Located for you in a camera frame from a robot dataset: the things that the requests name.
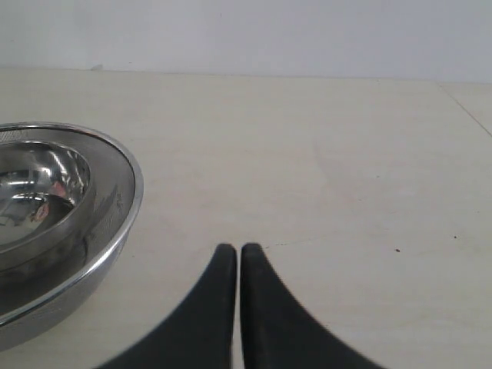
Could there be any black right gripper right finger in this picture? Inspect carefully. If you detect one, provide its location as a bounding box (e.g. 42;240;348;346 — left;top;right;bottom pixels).
241;243;379;368

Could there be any small stainless steel bowl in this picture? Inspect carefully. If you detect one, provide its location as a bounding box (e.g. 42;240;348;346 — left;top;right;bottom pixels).
1;141;96;270

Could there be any steel mesh strainer basin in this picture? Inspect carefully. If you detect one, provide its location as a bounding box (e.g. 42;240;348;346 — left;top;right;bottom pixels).
1;122;144;350

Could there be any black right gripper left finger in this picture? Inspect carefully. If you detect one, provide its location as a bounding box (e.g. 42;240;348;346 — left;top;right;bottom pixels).
102;244;237;369

